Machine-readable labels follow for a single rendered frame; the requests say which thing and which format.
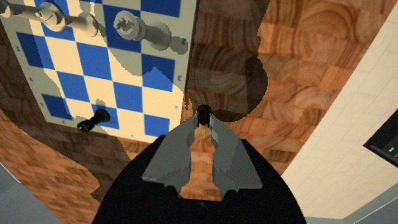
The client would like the blue and cream chessboard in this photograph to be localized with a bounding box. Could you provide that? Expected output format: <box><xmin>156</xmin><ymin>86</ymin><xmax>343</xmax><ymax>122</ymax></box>
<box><xmin>0</xmin><ymin>0</ymin><xmax>197</xmax><ymax>143</ymax></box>

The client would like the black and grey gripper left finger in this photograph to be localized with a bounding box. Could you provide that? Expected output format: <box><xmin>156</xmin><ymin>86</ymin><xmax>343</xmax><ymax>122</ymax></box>
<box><xmin>91</xmin><ymin>113</ymin><xmax>200</xmax><ymax>224</ymax></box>

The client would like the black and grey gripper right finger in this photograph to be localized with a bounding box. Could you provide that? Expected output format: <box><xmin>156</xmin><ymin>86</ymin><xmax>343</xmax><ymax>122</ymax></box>
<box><xmin>207</xmin><ymin>113</ymin><xmax>307</xmax><ymax>224</ymax></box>

